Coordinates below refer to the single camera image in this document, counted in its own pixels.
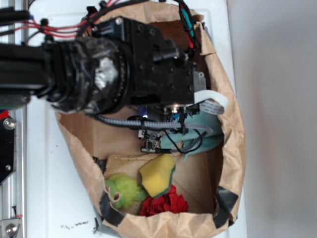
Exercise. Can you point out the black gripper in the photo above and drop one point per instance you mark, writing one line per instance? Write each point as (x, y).
(141, 68)

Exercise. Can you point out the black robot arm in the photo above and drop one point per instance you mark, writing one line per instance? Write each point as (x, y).
(61, 72)

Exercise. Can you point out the teal terry cloth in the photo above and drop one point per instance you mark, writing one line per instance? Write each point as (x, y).
(195, 141)

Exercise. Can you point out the brown paper bag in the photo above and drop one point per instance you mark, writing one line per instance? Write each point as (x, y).
(211, 182)

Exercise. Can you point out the yellow green sponge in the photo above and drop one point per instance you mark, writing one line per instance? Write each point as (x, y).
(157, 175)

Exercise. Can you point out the lime green mesh pouf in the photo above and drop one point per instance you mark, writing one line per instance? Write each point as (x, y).
(124, 191)

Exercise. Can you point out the red crumpled cloth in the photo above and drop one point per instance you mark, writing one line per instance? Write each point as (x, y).
(169, 202)

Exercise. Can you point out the black metal bracket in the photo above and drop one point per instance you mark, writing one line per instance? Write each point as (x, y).
(7, 146)

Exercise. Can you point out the aluminium frame rail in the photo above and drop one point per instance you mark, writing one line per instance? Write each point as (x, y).
(13, 190)

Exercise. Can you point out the grey corner bracket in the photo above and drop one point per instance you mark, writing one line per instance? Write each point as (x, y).
(9, 228)

